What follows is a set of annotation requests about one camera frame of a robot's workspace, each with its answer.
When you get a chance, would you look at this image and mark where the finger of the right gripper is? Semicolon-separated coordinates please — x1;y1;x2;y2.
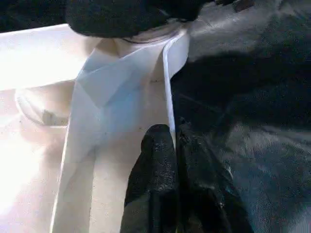
65;0;202;39

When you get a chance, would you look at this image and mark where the black work mat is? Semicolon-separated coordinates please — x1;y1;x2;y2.
0;0;311;233

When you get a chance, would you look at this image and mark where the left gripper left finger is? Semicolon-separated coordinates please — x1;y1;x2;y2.
120;124;181;233

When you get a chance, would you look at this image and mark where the white plastic table top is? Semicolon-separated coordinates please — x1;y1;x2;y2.
0;23;190;233

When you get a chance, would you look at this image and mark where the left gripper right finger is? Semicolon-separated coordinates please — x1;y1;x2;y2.
178;118;253;233

